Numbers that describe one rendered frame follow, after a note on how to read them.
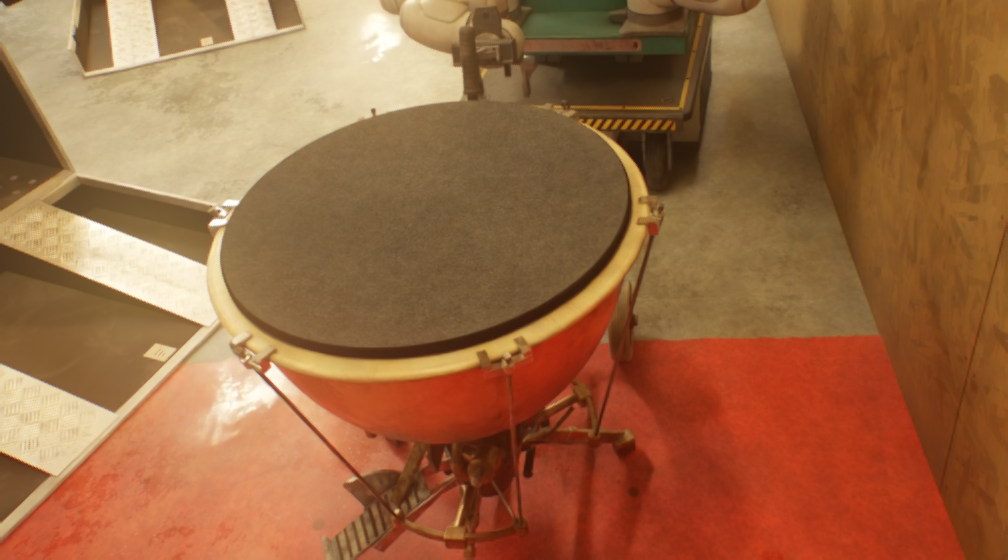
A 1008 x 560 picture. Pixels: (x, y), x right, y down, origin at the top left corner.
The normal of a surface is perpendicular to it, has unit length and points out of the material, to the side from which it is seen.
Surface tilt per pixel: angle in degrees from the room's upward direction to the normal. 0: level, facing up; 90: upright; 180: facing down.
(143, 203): 90
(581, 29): 0
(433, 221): 0
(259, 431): 0
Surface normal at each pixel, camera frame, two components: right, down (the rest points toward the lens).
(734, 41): -0.13, -0.78
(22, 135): -0.42, 0.60
